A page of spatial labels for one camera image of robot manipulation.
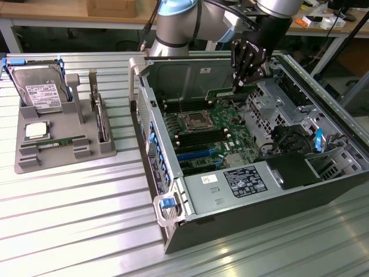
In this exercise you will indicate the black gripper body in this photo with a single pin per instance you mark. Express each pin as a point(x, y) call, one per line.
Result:
point(268, 34)

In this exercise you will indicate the green RAM stick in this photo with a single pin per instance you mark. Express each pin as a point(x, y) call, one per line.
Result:
point(54, 142)
point(220, 92)

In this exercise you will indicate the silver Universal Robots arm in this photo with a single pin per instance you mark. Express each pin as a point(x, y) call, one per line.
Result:
point(178, 29)

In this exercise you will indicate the black RAM slot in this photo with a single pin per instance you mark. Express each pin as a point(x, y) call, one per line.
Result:
point(187, 106)
point(201, 139)
point(184, 101)
point(201, 133)

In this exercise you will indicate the small orange box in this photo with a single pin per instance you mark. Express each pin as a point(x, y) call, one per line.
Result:
point(302, 22)

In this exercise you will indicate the silver metal drive cage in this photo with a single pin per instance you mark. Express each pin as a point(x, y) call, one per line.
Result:
point(268, 109)

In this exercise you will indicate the white and black box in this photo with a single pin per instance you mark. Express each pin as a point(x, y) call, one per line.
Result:
point(312, 19)

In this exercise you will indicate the wooden top workbench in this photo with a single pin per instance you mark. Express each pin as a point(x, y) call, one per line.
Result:
point(317, 32)
point(43, 13)

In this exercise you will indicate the green motherboard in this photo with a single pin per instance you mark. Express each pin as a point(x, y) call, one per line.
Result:
point(233, 130)

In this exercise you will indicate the CPU socket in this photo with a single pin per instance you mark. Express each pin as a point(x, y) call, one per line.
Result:
point(199, 120)

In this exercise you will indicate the small white box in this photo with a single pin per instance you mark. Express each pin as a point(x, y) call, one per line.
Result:
point(339, 21)

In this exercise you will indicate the black fan assembly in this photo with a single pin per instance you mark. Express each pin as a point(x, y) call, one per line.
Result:
point(291, 138)

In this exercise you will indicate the black slanted pole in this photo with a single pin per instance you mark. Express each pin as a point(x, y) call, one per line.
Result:
point(354, 31)

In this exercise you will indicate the silver chipset heatsink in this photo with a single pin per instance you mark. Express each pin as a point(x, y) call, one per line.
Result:
point(235, 161)

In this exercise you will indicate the blue plastic locking lever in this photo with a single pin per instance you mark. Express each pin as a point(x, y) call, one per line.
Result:
point(319, 140)

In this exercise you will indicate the black expansion slot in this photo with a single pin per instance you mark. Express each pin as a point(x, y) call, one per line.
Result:
point(199, 168)
point(196, 148)

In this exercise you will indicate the blue expansion slot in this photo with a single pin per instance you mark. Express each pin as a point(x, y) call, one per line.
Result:
point(196, 155)

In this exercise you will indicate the black plastic shroud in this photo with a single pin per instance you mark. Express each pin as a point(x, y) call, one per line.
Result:
point(294, 173)

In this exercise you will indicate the blue expansion card retainer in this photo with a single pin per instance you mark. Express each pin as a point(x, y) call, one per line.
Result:
point(157, 144)

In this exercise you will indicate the silver disk bay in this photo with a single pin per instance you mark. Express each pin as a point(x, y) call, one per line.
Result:
point(328, 164)

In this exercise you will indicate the silver power supply unit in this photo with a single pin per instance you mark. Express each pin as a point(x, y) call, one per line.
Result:
point(201, 202)

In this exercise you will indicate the cardboard box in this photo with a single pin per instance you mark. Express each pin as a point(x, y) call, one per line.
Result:
point(109, 7)

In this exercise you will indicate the open black PC case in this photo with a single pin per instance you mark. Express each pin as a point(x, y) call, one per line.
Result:
point(259, 219)

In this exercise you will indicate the hard disk with blue rails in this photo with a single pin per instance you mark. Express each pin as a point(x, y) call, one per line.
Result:
point(37, 83)

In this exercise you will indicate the grey parts rack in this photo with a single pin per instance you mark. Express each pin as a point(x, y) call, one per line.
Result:
point(57, 161)

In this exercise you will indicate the silver CPU chip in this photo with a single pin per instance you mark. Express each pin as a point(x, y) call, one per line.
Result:
point(37, 131)

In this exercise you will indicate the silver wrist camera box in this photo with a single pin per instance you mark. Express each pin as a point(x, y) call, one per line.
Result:
point(234, 21)

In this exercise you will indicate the graphics card with metal bracket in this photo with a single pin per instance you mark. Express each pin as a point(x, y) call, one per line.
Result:
point(99, 121)

